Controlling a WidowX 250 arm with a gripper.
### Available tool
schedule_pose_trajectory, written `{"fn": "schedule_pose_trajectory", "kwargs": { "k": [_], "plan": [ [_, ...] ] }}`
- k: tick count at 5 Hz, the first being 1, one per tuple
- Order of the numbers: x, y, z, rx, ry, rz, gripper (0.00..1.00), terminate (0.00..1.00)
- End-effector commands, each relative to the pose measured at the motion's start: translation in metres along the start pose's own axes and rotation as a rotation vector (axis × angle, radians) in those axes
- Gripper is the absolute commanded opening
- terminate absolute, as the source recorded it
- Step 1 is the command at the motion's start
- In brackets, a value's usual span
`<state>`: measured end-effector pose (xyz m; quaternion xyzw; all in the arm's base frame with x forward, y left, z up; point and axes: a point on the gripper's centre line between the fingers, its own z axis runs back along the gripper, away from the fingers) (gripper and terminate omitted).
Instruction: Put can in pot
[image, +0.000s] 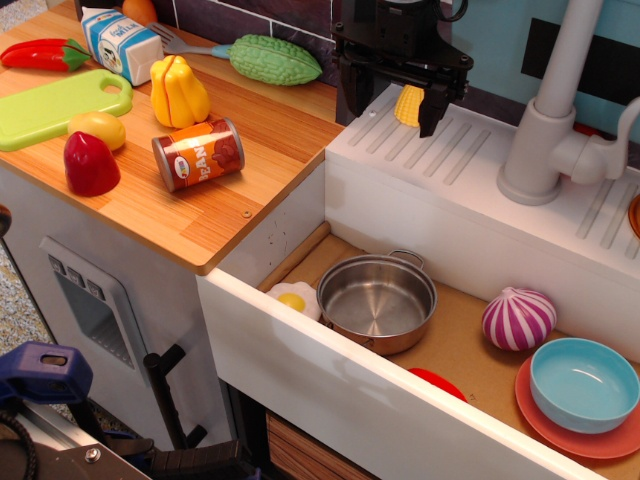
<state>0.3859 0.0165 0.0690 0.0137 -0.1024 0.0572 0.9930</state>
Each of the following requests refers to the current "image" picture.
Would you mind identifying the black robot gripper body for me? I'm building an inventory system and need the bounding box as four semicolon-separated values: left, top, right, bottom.
331;1;474;100

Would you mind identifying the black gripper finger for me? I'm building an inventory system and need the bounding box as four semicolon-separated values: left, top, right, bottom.
418;84;450;138
336;56;374;125

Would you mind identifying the orange toy beans can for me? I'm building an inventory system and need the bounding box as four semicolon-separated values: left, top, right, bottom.
151;118;245;192

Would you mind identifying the stainless steel pot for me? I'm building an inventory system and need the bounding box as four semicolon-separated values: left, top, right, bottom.
316;249;438;356

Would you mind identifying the yellow toy corn cob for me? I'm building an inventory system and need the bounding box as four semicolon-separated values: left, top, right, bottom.
394;85;424;128

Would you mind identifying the green toy bitter gourd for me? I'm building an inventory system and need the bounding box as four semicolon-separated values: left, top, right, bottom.
228;34;323;86

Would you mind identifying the grey toy faucet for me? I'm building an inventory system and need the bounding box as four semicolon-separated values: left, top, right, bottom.
497;1;639;206

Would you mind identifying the yellow toy bell pepper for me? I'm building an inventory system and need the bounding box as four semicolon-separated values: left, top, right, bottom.
150;55;210;128

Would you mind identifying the orange toy fruit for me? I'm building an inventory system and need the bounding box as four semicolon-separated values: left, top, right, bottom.
122;0;158;26

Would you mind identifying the orange object at right edge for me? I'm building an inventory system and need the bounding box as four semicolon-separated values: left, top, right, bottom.
627;195;640;240

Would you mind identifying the purple striped toy onion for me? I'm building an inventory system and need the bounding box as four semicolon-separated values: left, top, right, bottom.
482;287;557;352

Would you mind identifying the toy milk carton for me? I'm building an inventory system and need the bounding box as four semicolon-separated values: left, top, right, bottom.
81;7;164;86

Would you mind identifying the toy fried egg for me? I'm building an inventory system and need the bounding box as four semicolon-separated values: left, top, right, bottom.
267;281;321;321

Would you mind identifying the yellow toy potato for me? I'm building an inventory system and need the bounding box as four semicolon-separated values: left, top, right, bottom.
67;111;126;151

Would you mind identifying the red toy piece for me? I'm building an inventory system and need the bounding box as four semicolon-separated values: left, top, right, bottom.
409;368;467;402

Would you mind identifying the dark red toy pepper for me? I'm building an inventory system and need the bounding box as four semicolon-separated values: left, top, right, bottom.
64;132;121;197

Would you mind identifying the red toy chili pepper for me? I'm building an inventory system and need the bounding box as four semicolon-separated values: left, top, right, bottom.
1;38;92;72

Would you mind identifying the light blue bowl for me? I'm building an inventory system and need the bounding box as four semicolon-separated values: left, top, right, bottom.
529;338;639;434

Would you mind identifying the green toy cutting board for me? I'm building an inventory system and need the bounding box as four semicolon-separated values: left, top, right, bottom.
1;69;133;152

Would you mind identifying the grey toy dishwasher panel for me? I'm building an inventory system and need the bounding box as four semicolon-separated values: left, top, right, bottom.
40;236;149;388

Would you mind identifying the coral orange plate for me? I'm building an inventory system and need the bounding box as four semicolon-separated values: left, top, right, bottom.
515;357;639;460

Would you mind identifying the blue clamp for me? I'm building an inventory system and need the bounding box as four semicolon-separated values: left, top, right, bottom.
1;341;93;405

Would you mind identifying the grey spatula blue handle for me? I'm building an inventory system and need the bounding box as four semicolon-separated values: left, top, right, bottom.
146;22;231;60

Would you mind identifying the black cabinet door handle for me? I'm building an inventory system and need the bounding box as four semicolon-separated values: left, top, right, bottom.
143;344;207;450

